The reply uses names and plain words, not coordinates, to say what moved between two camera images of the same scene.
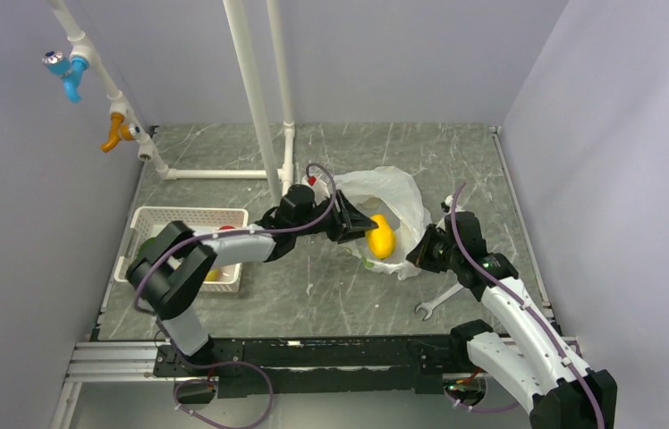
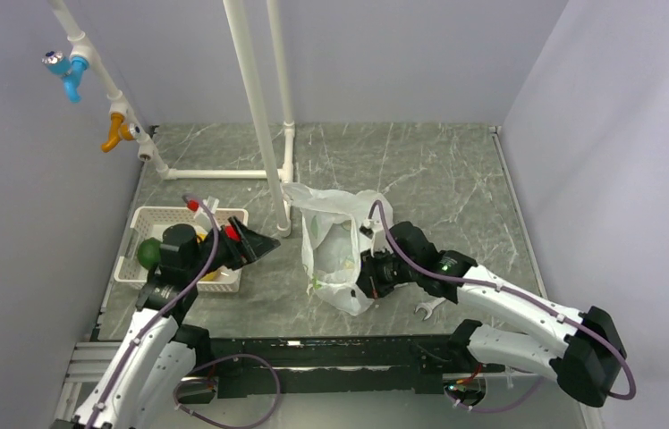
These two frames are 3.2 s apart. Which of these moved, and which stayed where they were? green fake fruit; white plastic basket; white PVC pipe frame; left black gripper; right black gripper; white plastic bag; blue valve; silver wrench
Moved: white plastic bag; right black gripper; left black gripper
Stayed: white PVC pipe frame; blue valve; green fake fruit; silver wrench; white plastic basket
